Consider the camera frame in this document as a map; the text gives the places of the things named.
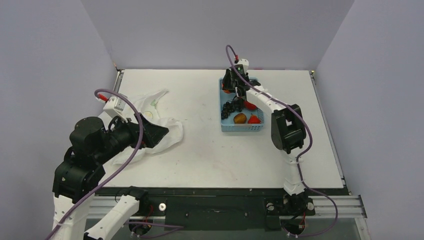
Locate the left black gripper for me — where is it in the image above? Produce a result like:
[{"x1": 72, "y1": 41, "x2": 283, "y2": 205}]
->
[{"x1": 95, "y1": 110, "x2": 169, "y2": 162}]

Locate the black fake grape bunch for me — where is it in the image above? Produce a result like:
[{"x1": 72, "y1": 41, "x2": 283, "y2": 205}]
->
[{"x1": 220, "y1": 100, "x2": 244, "y2": 120}]

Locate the white plastic bag lemon print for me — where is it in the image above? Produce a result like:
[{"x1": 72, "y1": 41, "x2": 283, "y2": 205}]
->
[{"x1": 95, "y1": 89, "x2": 184, "y2": 166}]

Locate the small red fake pear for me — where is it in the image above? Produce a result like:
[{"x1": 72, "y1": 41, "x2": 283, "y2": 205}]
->
[{"x1": 247, "y1": 114, "x2": 262, "y2": 125}]

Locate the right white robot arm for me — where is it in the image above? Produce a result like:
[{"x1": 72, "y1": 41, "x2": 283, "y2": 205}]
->
[{"x1": 222, "y1": 64, "x2": 313, "y2": 214}]

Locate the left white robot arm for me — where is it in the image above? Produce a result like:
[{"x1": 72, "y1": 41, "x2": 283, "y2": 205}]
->
[{"x1": 47, "y1": 113, "x2": 169, "y2": 240}]

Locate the red yellow fake mango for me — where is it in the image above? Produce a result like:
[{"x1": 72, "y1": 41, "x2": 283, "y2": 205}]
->
[{"x1": 243, "y1": 101, "x2": 257, "y2": 111}]

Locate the light blue perforated basket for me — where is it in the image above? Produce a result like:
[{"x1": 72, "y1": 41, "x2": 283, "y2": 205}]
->
[{"x1": 218, "y1": 78, "x2": 265, "y2": 132}]

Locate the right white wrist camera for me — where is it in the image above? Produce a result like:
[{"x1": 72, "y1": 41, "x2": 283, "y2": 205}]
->
[{"x1": 236, "y1": 58, "x2": 250, "y2": 74}]

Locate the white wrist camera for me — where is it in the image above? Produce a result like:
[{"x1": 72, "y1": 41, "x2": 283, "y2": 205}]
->
[
  {"x1": 103, "y1": 96, "x2": 127, "y2": 122},
  {"x1": 236, "y1": 58, "x2": 250, "y2": 74}
]

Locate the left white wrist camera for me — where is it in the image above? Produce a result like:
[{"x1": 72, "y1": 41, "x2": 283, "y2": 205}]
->
[{"x1": 103, "y1": 96, "x2": 127, "y2": 122}]

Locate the metal table edge rail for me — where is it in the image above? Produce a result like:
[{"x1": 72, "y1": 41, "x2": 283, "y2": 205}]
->
[{"x1": 112, "y1": 69, "x2": 125, "y2": 93}]

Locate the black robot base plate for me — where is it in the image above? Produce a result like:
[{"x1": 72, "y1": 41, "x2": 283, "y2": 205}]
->
[{"x1": 92, "y1": 185, "x2": 349, "y2": 233}]

